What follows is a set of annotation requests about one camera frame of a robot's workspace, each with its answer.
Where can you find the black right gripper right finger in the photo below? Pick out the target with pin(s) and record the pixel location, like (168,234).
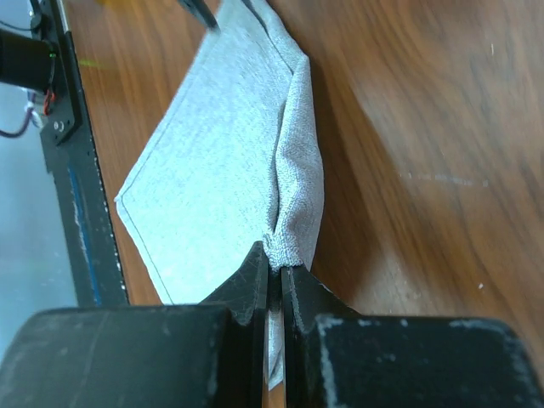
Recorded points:
(337,357)

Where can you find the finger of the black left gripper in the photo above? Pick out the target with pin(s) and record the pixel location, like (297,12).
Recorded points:
(201,12)

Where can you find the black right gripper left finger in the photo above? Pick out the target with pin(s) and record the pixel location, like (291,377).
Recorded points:
(210,354)

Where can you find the grey cloth napkin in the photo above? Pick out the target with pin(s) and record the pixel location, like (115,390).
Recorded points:
(235,160)

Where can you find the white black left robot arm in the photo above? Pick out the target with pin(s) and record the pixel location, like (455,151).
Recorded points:
(28,55)

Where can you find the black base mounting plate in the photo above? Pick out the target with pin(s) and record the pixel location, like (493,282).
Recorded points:
(71,156)

